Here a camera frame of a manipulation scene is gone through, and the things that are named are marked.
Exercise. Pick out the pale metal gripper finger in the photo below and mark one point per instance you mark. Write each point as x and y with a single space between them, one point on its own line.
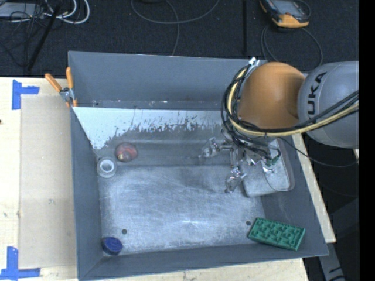
211 150
234 178

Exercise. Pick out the grey rounded flat pad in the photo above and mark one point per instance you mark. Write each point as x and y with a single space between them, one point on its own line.
275 180

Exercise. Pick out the grey metal bin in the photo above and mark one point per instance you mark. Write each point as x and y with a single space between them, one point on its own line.
175 203

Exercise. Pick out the dark green flat block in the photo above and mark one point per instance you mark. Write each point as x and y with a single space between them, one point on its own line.
276 233

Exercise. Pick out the red toy apple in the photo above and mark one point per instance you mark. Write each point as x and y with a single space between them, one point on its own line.
126 152

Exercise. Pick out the clear tape roll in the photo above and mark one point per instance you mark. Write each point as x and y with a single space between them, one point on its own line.
106 167

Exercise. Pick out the blue round cap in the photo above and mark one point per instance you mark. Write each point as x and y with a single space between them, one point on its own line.
112 245

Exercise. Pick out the pale wood flat board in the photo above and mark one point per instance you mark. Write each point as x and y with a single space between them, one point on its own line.
47 180

